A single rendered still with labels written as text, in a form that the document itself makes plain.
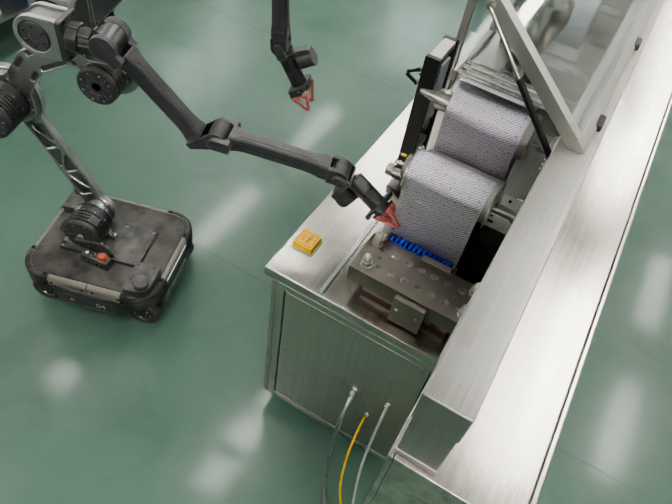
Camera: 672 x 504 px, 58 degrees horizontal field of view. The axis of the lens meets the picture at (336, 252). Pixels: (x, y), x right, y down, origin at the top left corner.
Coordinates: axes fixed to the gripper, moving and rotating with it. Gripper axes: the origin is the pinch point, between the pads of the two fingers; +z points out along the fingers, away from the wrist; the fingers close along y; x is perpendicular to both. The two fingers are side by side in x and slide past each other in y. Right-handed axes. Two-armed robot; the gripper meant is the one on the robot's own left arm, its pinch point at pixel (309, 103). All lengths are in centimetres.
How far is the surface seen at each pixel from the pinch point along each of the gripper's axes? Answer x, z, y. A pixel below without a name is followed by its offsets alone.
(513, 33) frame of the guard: -84, -44, -70
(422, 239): -44, 23, -55
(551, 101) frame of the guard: -89, -29, -73
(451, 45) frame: -58, -12, -6
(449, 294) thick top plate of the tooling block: -52, 32, -70
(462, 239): -57, 22, -58
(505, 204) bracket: -71, 13, -56
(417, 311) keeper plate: -44, 29, -78
